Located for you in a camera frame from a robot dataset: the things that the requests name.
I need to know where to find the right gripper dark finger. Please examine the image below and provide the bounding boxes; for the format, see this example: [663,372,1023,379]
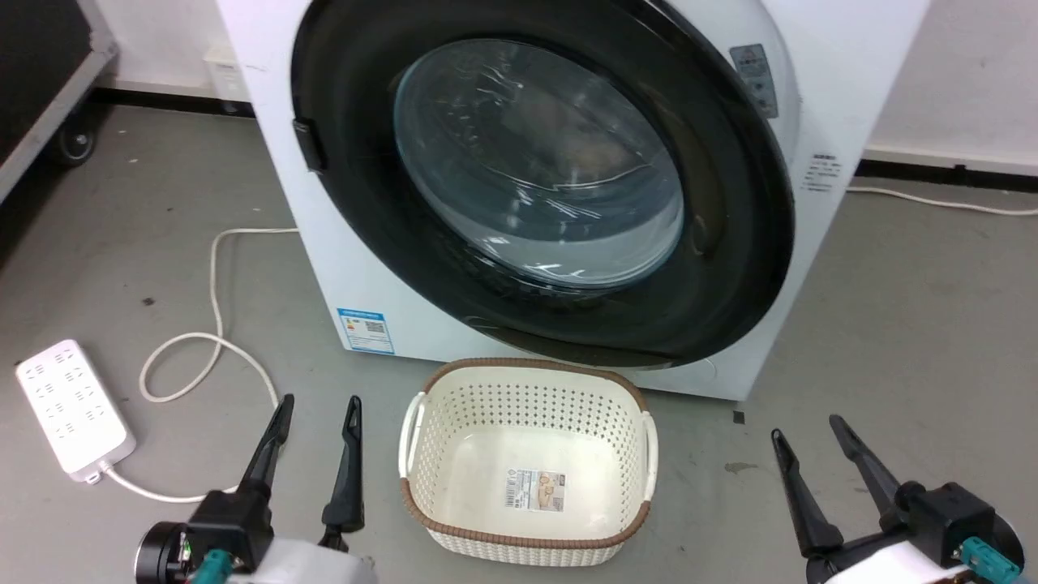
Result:
[770,428,846,559]
[828,414,913,532]

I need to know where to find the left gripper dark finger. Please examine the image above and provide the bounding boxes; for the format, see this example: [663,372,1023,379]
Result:
[320,396,367,551]
[238,394,296,497]

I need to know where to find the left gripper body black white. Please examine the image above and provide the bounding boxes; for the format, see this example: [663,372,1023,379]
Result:
[134,485,379,584]

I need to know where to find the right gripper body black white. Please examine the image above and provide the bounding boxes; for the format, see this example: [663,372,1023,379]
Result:
[806,482,1025,584]

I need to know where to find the white front-load washing machine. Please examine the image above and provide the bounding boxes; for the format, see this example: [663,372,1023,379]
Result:
[215,0,932,402]

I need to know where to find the round black glass washer door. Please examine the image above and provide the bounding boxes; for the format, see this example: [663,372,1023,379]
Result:
[290,0,796,370]

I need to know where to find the black door latch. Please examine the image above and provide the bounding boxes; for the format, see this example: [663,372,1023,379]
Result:
[293,118,327,174]

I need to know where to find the blue energy label sticker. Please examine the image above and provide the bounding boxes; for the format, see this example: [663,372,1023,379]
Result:
[337,307,396,356]

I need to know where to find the white brown-rimmed laundry basket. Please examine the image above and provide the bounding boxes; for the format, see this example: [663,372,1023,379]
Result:
[397,358,658,568]

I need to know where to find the product label sticker in basket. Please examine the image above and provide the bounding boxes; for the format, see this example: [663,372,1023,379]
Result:
[507,468,568,512]

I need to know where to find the white power strip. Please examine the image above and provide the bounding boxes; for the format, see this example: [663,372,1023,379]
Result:
[15,339,137,485]

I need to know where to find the black caster wheel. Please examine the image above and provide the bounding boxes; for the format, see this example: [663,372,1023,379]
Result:
[54,118,99,169]

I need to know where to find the grey warning sticker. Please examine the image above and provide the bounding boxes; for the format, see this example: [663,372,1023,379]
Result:
[729,43,779,120]

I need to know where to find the black flight case on wheels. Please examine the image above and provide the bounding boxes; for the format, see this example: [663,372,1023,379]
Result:
[0,0,120,205]

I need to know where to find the white power strip cable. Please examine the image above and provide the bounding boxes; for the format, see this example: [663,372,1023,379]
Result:
[85,227,301,505]

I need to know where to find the thin white floor cable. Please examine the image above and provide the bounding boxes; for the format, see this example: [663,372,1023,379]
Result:
[847,186,1038,217]

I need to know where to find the white wall socket box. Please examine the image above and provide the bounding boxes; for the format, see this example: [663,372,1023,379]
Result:
[202,45,249,103]

